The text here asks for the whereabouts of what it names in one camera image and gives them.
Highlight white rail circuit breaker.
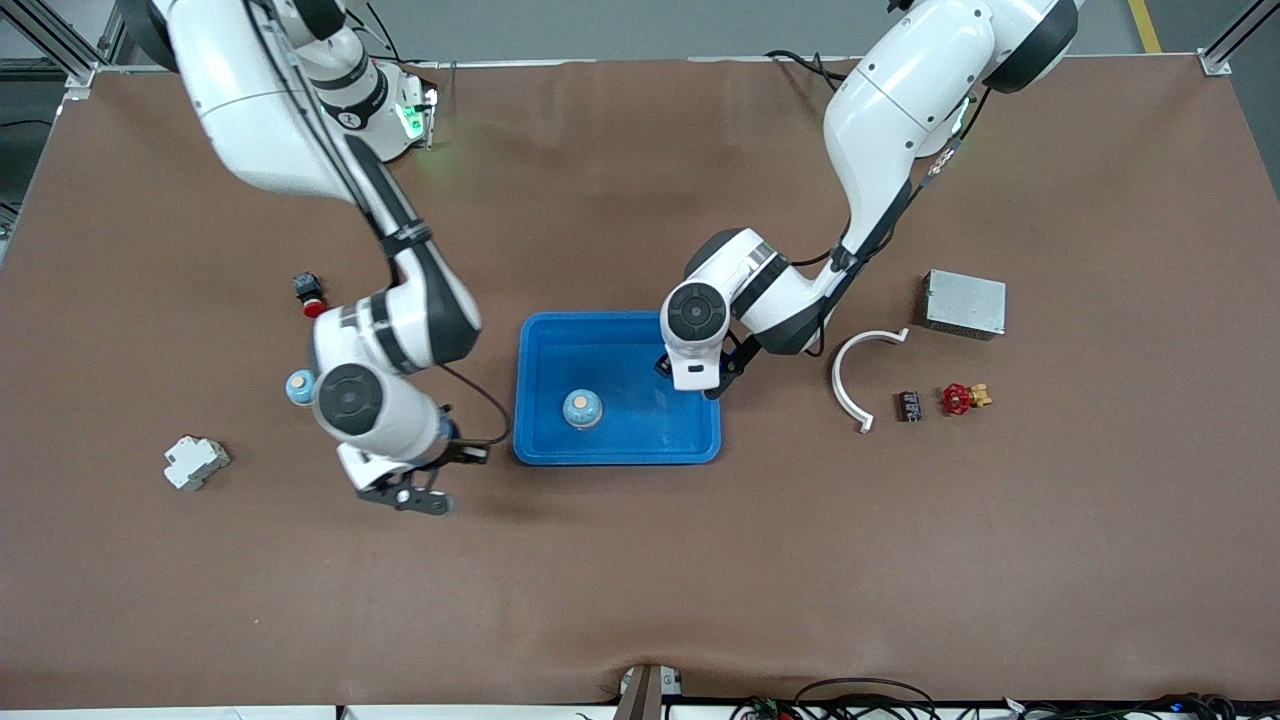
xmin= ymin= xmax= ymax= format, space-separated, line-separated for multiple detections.
xmin=163 ymin=435 xmax=232 ymax=493

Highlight silver metal power supply box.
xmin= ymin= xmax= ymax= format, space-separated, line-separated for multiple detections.
xmin=922 ymin=268 xmax=1008 ymax=342

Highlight black arm base cables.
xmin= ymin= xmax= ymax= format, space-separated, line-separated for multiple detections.
xmin=765 ymin=48 xmax=863 ymax=98

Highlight black looped cable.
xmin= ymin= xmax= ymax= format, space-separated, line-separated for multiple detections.
xmin=795 ymin=677 xmax=941 ymax=720

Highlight black cable bundle with plugs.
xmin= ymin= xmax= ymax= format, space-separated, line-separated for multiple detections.
xmin=1000 ymin=692 xmax=1241 ymax=720

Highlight brass valve red handwheel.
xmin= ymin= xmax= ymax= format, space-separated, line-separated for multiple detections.
xmin=940 ymin=381 xmax=993 ymax=417

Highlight aluminium frame profile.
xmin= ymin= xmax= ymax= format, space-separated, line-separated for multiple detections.
xmin=1198 ymin=0 xmax=1280 ymax=78
xmin=0 ymin=0 xmax=136 ymax=101

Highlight white half-ring pipe clamp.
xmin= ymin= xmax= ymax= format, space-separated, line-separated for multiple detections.
xmin=831 ymin=327 xmax=911 ymax=434

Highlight blue plastic tray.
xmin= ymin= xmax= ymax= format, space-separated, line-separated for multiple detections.
xmin=513 ymin=311 xmax=722 ymax=467

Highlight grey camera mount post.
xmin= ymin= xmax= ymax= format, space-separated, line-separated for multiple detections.
xmin=615 ymin=663 xmax=686 ymax=720

